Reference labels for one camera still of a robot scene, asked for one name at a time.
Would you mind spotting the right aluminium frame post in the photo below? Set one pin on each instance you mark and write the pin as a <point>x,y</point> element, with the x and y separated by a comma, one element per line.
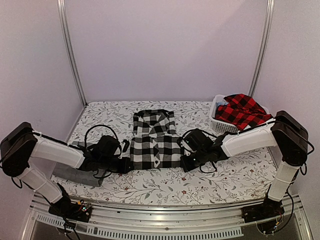
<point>263,46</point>

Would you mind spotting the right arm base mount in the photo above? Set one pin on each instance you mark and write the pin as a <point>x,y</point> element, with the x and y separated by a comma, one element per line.
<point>267,209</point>

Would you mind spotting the blue garment in basket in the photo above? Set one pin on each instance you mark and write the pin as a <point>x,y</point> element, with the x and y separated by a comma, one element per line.
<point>221,103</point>

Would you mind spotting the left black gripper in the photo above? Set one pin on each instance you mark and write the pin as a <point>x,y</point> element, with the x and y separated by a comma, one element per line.
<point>126,162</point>

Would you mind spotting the red black plaid shirt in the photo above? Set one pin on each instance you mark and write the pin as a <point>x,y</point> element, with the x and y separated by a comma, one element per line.
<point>241,111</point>

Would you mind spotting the left aluminium frame post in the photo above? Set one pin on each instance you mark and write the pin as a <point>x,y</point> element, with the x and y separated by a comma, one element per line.
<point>61,6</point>

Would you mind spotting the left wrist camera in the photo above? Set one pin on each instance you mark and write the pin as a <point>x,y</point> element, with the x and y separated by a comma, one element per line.
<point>109,146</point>

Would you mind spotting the floral white tablecloth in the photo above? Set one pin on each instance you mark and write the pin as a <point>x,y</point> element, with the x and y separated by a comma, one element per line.
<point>244,177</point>

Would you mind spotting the black white plaid shirt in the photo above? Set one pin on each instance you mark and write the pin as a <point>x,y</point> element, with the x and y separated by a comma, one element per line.
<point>155,141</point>

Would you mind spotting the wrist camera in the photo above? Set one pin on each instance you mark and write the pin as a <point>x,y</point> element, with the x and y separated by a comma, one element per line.
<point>195,139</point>
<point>109,146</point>

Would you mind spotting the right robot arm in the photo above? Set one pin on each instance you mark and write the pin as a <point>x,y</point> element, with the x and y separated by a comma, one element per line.
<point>283,135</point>

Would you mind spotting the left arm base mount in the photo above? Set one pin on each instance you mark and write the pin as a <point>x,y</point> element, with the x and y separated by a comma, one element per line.
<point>72,210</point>

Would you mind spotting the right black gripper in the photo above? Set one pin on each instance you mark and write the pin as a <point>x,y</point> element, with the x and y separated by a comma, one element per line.
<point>186,165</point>

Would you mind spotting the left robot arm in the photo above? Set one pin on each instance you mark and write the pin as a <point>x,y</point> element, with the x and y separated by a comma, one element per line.
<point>24,147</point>

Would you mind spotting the white plastic laundry basket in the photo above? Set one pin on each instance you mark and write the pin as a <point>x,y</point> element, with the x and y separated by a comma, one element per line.
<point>220,126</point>

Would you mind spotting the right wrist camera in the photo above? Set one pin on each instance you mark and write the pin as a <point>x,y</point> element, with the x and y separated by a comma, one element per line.
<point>195,139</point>

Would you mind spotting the aluminium frame post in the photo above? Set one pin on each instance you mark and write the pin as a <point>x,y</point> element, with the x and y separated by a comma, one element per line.
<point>61,6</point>
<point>263,46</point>

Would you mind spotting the front aluminium rail frame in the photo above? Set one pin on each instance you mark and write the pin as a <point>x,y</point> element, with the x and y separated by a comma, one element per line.
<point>119,221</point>

